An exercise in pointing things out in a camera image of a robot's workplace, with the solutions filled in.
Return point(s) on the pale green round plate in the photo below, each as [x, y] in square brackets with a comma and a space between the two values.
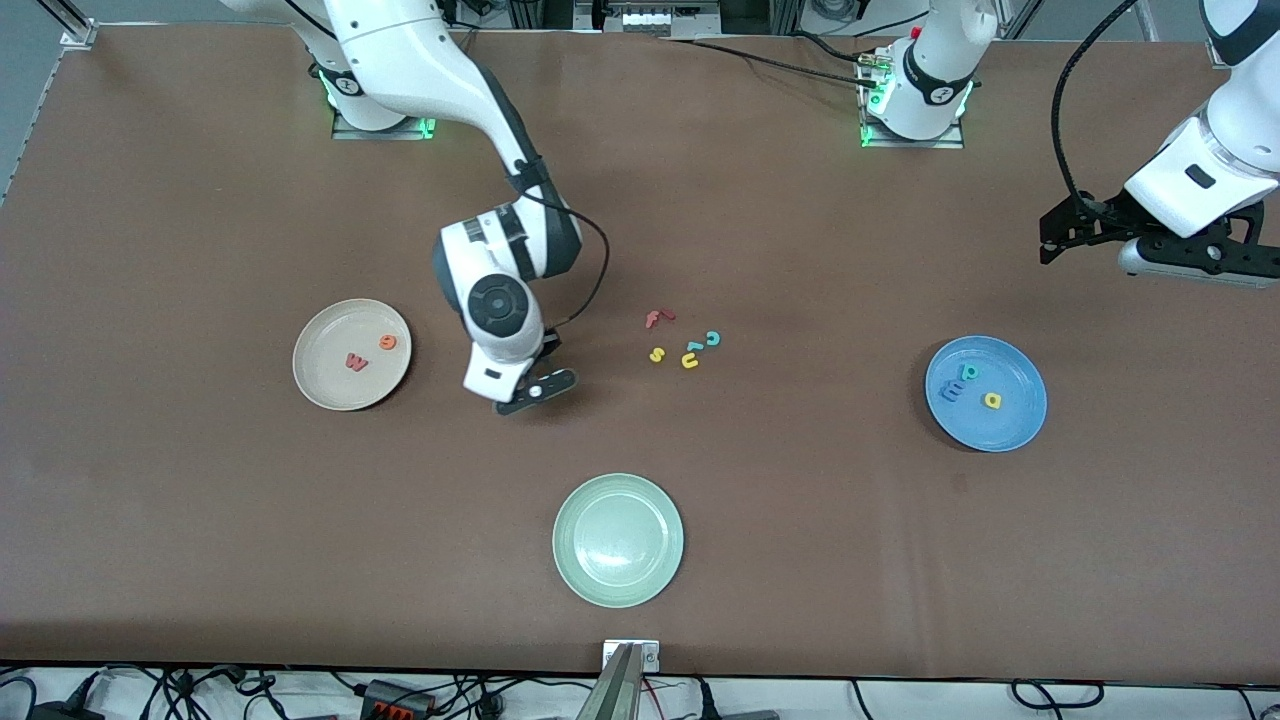
[618, 540]

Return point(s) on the white metal bracket plate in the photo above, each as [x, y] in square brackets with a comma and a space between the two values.
[650, 655]

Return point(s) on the metal table corner bracket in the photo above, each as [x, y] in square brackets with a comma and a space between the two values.
[78, 38]

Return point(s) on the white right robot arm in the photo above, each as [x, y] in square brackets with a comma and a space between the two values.
[400, 50]

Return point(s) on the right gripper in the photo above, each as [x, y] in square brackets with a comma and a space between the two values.
[550, 345]

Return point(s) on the black power plug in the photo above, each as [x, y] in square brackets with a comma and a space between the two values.
[708, 700]

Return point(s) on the red foam letter w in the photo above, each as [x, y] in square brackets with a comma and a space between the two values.
[357, 362]

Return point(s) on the beige brown round plate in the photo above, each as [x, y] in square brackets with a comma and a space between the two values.
[345, 390]

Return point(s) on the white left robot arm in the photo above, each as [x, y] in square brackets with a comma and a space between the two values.
[920, 80]

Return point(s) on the blue round plate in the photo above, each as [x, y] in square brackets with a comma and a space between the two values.
[1010, 425]

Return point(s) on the grey aluminium profile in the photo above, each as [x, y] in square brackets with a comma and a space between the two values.
[615, 695]

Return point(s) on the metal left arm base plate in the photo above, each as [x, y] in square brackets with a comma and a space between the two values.
[945, 143]

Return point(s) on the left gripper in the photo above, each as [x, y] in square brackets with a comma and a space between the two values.
[1098, 219]

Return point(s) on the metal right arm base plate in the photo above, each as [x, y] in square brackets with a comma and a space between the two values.
[345, 130]

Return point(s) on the black red power strip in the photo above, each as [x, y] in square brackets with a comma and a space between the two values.
[395, 698]

